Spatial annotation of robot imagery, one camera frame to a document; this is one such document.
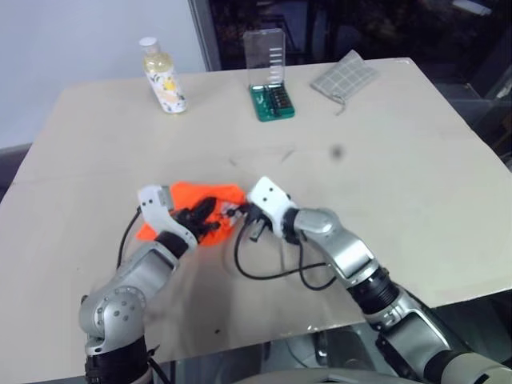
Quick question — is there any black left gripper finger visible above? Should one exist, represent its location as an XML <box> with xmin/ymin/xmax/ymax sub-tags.
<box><xmin>198</xmin><ymin>219</ymin><xmax>222</xmax><ymax>242</ymax></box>
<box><xmin>197</xmin><ymin>194</ymin><xmax>219</xmax><ymax>219</ymax></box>

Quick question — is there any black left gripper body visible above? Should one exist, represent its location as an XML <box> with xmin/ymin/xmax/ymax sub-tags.
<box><xmin>172</xmin><ymin>206</ymin><xmax>207</xmax><ymax>238</ymax></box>

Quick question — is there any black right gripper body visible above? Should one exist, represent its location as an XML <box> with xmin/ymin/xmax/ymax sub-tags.
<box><xmin>239</xmin><ymin>203</ymin><xmax>268</xmax><ymax>244</ymax></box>

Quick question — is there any orange fabric pouch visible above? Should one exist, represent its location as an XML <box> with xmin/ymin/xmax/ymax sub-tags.
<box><xmin>135</xmin><ymin>180</ymin><xmax>247</xmax><ymax>246</ymax></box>

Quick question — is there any green bit case clear lid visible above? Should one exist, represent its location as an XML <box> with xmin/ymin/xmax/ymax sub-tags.
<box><xmin>243</xmin><ymin>29</ymin><xmax>298</xmax><ymax>122</ymax></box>

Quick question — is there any clear bottle with floral label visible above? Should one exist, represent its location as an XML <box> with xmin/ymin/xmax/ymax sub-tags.
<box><xmin>138</xmin><ymin>36</ymin><xmax>188</xmax><ymax>116</ymax></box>

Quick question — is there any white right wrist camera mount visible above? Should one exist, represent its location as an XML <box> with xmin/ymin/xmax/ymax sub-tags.
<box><xmin>246</xmin><ymin>176</ymin><xmax>300</xmax><ymax>238</ymax></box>

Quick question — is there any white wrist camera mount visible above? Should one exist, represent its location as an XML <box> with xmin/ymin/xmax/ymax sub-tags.
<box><xmin>137</xmin><ymin>183</ymin><xmax>200</xmax><ymax>252</ymax></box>
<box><xmin>246</xmin><ymin>176</ymin><xmax>300</xmax><ymax>238</ymax></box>

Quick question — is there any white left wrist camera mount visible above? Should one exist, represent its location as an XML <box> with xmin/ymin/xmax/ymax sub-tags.
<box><xmin>137</xmin><ymin>183</ymin><xmax>200</xmax><ymax>252</ymax></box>

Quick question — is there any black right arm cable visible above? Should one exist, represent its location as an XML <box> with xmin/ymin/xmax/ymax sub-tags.
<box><xmin>233</xmin><ymin>222</ymin><xmax>342</xmax><ymax>291</ymax></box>

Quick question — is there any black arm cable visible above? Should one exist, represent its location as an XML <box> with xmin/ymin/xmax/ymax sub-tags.
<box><xmin>233</xmin><ymin>222</ymin><xmax>342</xmax><ymax>291</ymax></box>
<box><xmin>116</xmin><ymin>206</ymin><xmax>142</xmax><ymax>270</ymax></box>

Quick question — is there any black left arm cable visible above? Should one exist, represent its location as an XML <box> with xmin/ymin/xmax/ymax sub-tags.
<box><xmin>116</xmin><ymin>206</ymin><xmax>142</xmax><ymax>270</ymax></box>

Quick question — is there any grey checked drawstring pouch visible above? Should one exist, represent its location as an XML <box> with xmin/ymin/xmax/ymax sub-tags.
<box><xmin>310</xmin><ymin>50</ymin><xmax>379</xmax><ymax>117</ymax></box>

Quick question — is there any grey window frame post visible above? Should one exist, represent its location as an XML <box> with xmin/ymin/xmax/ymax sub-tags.
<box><xmin>187</xmin><ymin>0</ymin><xmax>223</xmax><ymax>74</ymax></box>

